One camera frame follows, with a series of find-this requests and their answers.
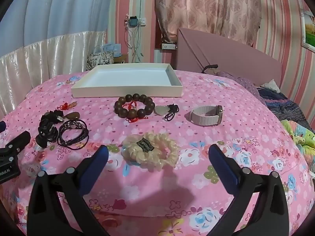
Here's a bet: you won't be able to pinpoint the shallow white cardboard box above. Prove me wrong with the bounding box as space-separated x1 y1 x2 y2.
71 63 183 98

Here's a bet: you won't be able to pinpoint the pink patterned curtain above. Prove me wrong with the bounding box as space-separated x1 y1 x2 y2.
155 0 262 48

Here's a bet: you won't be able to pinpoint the dark blue patterned blanket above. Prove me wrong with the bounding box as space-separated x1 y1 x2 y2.
256 86 309 129

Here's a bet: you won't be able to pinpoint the light blue paper bag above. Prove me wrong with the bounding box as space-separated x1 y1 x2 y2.
102 43 122 57

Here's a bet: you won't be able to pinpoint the light blue curtain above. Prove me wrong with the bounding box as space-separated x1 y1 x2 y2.
0 0 119 48

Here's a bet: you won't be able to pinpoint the colourful cartoon blanket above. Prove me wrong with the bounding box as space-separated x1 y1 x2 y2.
281 118 315 154

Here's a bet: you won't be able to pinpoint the black hair claw clip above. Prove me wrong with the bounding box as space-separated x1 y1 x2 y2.
35 127 59 148

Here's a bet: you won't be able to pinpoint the floral tote bag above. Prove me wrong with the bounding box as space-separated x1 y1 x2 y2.
87 45 114 72

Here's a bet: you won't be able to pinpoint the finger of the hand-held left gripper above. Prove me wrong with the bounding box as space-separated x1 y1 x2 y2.
0 131 31 158

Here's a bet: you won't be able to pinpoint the hanging charger cables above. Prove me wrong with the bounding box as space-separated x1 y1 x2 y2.
124 26 144 63

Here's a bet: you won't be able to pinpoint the small pendant with red knot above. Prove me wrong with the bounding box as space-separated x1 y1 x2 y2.
57 101 79 111

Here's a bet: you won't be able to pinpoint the watch with pale pink band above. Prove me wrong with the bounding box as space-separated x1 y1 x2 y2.
190 105 223 127

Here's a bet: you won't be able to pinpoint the wall outlet with chargers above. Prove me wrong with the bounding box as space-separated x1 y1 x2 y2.
125 14 147 27

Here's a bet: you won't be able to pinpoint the jade pendant with black cord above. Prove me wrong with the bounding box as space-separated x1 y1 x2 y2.
155 103 180 122

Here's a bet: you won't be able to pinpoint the purple dotted pillow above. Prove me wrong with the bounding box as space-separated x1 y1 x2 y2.
217 71 259 97

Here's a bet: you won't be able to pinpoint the white satin curtain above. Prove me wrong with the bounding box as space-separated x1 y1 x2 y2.
0 31 108 119

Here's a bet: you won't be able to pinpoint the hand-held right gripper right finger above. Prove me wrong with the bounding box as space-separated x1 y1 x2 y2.
208 144 291 236

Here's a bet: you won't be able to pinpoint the black bead bracelet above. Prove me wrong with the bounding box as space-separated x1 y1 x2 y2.
40 111 62 129

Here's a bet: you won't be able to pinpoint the cream scrunchie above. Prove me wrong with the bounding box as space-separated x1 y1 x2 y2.
122 131 181 170

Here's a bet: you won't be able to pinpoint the pink floral bedsheet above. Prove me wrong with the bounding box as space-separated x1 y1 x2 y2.
0 69 315 236

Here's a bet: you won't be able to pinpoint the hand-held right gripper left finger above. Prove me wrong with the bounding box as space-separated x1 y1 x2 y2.
28 145 109 236

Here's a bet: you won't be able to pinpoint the framed wall picture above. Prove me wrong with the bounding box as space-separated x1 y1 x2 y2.
299 8 315 53

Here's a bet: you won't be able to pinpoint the pink padded headboard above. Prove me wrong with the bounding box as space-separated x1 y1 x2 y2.
177 28 282 92

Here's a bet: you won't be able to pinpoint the black strap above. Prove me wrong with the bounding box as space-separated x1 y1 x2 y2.
202 64 219 74

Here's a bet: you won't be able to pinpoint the brown stone pendant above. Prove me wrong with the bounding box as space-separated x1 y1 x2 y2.
64 112 81 123

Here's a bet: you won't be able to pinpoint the black braided cord bracelet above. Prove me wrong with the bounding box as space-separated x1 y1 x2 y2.
57 119 90 150

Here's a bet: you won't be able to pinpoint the brown wooden bead bracelet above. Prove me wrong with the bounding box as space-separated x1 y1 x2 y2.
114 93 155 119

